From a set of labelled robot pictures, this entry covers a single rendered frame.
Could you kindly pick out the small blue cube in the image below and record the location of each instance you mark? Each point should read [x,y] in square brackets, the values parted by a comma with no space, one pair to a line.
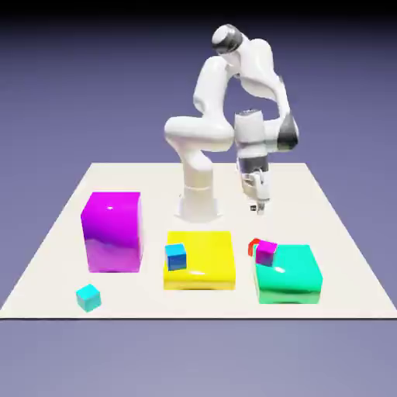
[176,256]

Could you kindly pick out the small magenta cube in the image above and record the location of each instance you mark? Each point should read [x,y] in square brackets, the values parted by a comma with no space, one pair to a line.
[266,252]

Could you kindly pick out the small cyan cube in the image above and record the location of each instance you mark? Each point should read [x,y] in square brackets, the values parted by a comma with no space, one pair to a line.
[88,297]

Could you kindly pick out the large green box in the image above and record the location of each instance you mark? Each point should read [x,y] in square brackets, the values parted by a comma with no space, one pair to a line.
[290,276]

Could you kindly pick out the large magenta box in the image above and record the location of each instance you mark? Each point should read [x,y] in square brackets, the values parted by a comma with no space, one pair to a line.
[111,231]

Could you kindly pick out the small red cube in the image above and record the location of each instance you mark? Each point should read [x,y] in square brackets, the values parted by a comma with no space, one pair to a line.
[252,245]

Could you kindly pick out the large yellow box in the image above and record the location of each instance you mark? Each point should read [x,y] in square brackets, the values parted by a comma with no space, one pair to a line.
[201,263]

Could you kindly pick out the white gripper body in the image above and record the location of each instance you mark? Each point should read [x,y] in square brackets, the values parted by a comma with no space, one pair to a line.
[260,187]

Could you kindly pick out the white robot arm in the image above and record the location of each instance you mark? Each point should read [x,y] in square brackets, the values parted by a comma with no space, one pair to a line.
[198,133]

